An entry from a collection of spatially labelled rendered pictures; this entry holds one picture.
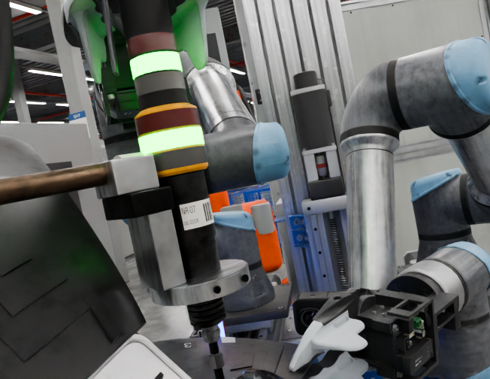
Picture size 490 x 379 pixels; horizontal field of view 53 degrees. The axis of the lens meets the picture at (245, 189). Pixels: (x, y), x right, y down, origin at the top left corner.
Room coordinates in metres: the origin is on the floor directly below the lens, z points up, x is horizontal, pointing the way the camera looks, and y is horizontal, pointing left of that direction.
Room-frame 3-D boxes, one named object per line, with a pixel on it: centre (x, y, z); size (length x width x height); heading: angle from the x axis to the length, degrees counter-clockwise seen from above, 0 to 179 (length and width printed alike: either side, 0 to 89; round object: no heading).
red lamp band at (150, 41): (0.34, 0.04, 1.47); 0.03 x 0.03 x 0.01
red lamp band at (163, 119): (0.34, 0.04, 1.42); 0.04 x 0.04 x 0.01
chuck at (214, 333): (0.34, 0.04, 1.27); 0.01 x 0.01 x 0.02
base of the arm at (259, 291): (1.20, 0.05, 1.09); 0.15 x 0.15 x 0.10
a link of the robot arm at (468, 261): (0.63, -0.25, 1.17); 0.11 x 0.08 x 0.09; 133
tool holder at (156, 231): (0.33, 0.05, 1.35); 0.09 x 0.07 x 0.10; 131
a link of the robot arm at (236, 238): (1.20, 0.06, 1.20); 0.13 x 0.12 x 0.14; 96
